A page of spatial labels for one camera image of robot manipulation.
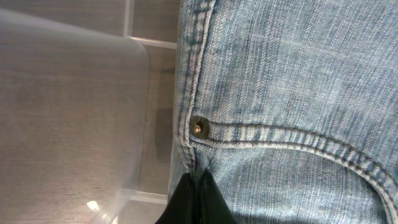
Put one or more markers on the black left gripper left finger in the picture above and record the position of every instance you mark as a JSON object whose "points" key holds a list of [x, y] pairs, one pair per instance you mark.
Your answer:
{"points": [[180, 208]]}

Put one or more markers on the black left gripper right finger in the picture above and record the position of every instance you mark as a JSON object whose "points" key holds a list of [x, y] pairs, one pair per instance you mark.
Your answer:
{"points": [[212, 207]]}

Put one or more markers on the light blue jeans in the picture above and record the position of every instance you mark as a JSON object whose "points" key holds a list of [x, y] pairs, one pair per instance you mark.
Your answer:
{"points": [[291, 106]]}

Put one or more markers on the clear plastic storage container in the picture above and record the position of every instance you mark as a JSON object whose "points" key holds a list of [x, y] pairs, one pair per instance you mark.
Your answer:
{"points": [[87, 90]]}

